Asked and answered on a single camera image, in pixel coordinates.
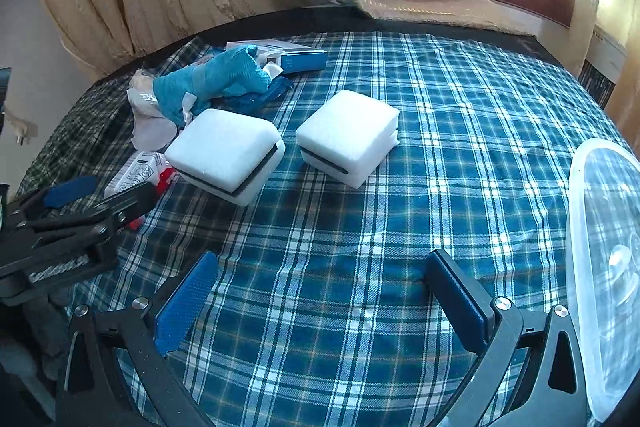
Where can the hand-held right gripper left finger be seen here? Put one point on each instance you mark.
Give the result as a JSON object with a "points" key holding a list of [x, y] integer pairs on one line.
{"points": [[187, 302]]}

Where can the black mattress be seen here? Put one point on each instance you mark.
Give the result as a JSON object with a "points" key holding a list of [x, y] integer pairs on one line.
{"points": [[300, 19]]}

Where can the white and blue medicine box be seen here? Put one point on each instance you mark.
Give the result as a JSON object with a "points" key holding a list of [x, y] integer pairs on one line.
{"points": [[300, 59]]}

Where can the blue plaid bedsheet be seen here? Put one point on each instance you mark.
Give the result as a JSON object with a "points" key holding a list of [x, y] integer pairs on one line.
{"points": [[425, 182]]}

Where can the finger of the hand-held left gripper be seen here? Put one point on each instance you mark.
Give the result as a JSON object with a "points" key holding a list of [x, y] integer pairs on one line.
{"points": [[132, 202], [70, 192]]}

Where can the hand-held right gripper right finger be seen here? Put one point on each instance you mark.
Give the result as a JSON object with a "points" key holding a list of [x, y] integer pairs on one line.
{"points": [[457, 302]]}

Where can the clear plastic container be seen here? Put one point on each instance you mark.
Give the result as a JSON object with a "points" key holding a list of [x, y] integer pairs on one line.
{"points": [[600, 257]]}

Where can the white foam sponge block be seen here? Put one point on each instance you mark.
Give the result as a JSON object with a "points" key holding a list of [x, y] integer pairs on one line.
{"points": [[220, 147], [345, 132]]}

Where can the white and red packet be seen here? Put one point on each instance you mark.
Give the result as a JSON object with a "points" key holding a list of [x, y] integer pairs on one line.
{"points": [[142, 167]]}

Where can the dark blue plastic packet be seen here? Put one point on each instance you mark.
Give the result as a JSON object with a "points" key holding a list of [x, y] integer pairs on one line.
{"points": [[265, 96]]}

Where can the white plastic swab bag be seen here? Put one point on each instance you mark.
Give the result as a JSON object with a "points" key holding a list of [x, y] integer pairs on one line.
{"points": [[150, 127]]}

